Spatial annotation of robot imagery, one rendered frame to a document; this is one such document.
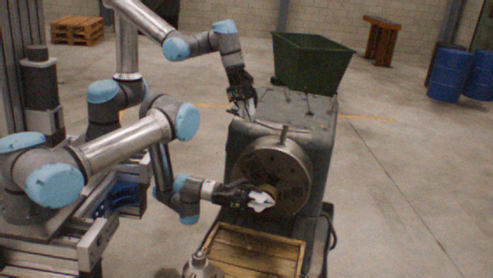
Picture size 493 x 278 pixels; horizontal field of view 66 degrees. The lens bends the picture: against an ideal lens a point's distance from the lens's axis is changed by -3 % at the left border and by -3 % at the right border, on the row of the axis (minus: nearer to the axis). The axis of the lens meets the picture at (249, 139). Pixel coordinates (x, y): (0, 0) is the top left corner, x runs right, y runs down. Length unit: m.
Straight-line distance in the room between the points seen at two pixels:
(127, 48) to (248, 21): 9.84
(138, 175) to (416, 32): 11.53
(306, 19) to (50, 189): 10.81
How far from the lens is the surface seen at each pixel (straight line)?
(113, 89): 1.53
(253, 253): 1.49
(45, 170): 1.00
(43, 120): 1.37
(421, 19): 12.60
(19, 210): 1.19
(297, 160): 1.46
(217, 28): 1.31
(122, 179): 1.61
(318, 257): 2.08
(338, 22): 11.75
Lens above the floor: 1.85
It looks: 24 degrees down
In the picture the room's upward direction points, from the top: 6 degrees clockwise
